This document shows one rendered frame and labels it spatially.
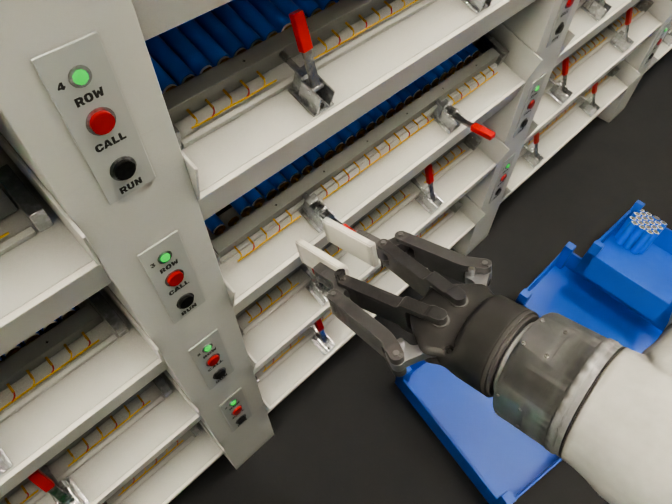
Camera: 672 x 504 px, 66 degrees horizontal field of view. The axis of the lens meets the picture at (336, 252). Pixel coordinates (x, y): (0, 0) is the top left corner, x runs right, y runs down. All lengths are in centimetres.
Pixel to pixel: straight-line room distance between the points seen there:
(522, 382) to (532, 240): 102
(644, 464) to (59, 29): 41
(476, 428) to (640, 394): 76
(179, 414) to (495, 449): 61
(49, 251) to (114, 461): 39
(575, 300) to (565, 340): 93
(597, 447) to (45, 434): 50
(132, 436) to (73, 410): 18
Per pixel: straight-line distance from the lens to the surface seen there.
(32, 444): 62
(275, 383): 97
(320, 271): 49
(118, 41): 37
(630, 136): 177
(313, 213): 66
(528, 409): 39
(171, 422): 78
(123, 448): 79
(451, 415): 111
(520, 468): 111
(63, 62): 35
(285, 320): 81
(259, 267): 64
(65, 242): 47
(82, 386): 62
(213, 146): 50
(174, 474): 96
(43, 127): 37
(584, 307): 131
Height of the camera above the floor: 104
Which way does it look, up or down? 55 degrees down
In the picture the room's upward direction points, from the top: straight up
